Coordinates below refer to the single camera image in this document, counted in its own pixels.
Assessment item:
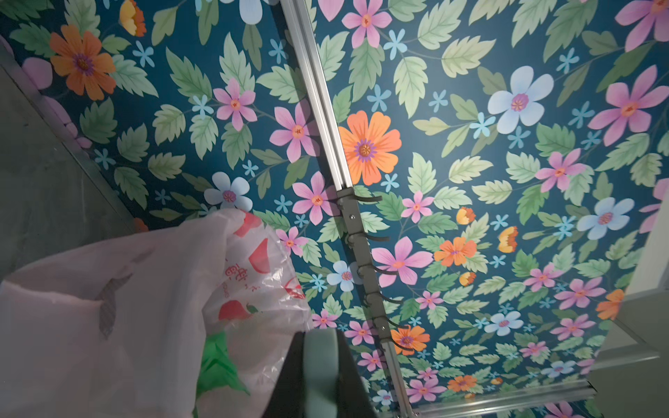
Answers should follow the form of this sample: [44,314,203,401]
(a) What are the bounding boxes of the green paper scrap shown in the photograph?
[193,331,251,417]

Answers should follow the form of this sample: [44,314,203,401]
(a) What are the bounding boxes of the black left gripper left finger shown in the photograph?
[261,332,306,418]

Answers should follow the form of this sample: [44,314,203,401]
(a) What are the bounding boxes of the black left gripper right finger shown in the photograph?
[336,330,377,418]

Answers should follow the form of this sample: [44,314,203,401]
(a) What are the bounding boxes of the aluminium frame rails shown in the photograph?
[280,0,596,417]

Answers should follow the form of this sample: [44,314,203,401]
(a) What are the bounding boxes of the pale green dustpan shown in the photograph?
[302,329,339,418]

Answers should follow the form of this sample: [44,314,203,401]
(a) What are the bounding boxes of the black hook rail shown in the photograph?
[336,187,409,352]

